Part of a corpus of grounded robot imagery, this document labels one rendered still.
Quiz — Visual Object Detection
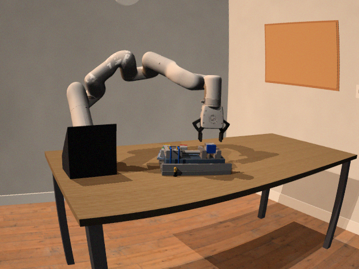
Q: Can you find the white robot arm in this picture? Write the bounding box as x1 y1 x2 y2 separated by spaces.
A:
67 50 222 126

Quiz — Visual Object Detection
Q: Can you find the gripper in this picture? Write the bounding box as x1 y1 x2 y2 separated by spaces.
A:
192 104 230 142

